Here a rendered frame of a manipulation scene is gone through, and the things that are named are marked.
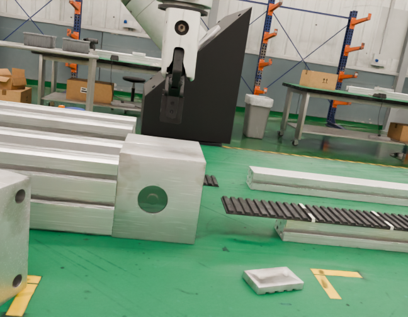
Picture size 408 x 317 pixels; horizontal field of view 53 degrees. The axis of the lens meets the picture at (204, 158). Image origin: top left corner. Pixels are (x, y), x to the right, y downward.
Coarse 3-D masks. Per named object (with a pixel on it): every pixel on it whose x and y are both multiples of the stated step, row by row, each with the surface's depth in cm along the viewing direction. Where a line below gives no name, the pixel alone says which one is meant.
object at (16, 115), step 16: (0, 112) 58; (16, 112) 59; (32, 112) 65; (48, 112) 65; (64, 112) 66; (80, 112) 66; (32, 128) 60; (48, 128) 60; (64, 128) 59; (80, 128) 59; (96, 128) 60; (112, 128) 60; (128, 128) 60
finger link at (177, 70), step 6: (174, 48) 60; (180, 48) 58; (174, 54) 57; (180, 54) 57; (174, 60) 56; (180, 60) 56; (174, 66) 55; (180, 66) 56; (174, 72) 55; (180, 72) 55; (174, 78) 56; (180, 78) 56; (174, 84) 57
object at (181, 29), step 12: (168, 12) 58; (180, 12) 57; (192, 12) 57; (204, 12) 59; (168, 24) 57; (180, 24) 58; (192, 24) 57; (168, 36) 57; (180, 36) 57; (192, 36) 58; (168, 48) 58; (192, 48) 58; (168, 60) 58; (192, 60) 58; (192, 72) 59
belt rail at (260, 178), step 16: (256, 176) 67; (272, 176) 67; (288, 176) 68; (304, 176) 69; (320, 176) 71; (336, 176) 72; (288, 192) 68; (304, 192) 68; (320, 192) 69; (336, 192) 69; (352, 192) 70; (368, 192) 70; (384, 192) 70; (400, 192) 70
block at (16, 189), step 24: (0, 192) 28; (24, 192) 31; (0, 216) 28; (24, 216) 31; (0, 240) 29; (24, 240) 32; (0, 264) 29; (24, 264) 32; (0, 288) 30; (24, 288) 33
